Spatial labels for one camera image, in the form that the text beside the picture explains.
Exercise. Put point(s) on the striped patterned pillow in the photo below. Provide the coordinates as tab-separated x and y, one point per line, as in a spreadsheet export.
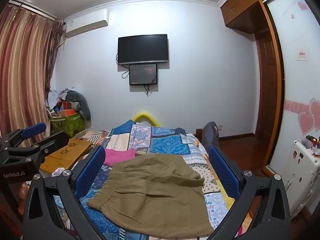
96	135

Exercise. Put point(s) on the white sliding door with hearts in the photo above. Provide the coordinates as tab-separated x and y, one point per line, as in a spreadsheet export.
297	92

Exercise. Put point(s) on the white air conditioner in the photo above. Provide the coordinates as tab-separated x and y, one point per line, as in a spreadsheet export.
87	22

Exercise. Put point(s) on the pink garment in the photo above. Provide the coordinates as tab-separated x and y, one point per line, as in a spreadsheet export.
117	157

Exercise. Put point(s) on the pink wall sticker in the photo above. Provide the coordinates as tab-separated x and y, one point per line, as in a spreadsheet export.
301	55

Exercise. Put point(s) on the striped brown curtain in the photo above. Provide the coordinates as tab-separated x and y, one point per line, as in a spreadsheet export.
22	67

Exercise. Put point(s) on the grey plush pillow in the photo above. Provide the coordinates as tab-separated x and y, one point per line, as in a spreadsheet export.
82	102

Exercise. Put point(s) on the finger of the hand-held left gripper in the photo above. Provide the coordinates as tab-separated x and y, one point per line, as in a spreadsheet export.
52	141
33	130

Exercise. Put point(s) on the small bottles on cabinet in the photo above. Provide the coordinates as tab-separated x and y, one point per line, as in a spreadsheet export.
311	141

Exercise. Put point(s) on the blue patchwork blanket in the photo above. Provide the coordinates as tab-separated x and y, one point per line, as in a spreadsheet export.
165	142

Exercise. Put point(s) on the blue bag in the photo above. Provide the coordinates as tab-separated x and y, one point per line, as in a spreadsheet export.
211	135

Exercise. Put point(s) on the khaki pants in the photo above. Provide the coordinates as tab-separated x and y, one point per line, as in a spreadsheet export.
152	192

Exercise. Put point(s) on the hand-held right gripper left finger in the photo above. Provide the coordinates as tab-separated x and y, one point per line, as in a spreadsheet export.
91	172

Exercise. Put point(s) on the pile of clothes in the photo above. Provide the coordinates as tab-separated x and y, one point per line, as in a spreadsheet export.
70	125
56	96

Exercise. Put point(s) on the small black wall monitor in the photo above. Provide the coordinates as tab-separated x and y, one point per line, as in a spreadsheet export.
143	74

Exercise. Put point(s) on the wooden door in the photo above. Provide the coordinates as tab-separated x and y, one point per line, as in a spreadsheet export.
267	80

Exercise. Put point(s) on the yellow bed sheet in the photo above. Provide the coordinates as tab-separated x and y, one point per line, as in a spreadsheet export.
226	200

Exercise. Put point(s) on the white wall socket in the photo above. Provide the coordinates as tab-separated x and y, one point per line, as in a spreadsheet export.
220	127

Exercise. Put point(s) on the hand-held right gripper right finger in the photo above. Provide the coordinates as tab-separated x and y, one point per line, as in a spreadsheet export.
223	173

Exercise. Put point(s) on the white plastic bag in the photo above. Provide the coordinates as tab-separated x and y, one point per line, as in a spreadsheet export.
58	172

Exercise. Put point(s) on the white cabinet with stickers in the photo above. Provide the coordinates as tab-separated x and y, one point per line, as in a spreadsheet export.
300	177

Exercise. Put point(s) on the black wall television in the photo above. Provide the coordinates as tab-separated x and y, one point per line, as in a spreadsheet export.
142	48

